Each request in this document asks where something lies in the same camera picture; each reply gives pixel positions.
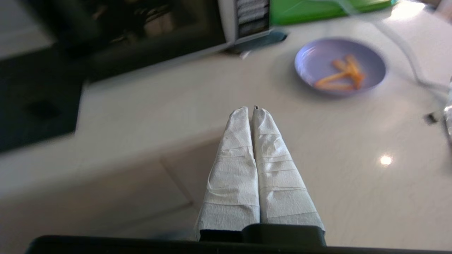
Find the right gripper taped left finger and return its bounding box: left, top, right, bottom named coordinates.
left=195, top=107, right=261, bottom=241

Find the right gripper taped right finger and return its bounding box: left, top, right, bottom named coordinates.
left=250, top=105, right=326, bottom=233

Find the purple plastic plate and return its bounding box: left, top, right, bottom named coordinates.
left=294, top=37, right=387, bottom=97

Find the black silver microwave oven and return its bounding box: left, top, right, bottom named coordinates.
left=216, top=0, right=273, bottom=46

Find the dark cloth pad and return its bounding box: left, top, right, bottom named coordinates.
left=225, top=30, right=289, bottom=55

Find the green plastic cutting board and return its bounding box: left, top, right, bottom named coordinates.
left=270, top=0, right=399, bottom=26

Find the clear plastic package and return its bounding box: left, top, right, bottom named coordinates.
left=443, top=76, right=452, bottom=146

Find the black glass induction cooktop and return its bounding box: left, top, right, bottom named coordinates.
left=0, top=45, right=87, bottom=155

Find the white power cable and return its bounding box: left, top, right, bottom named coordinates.
left=332, top=0, right=452, bottom=93

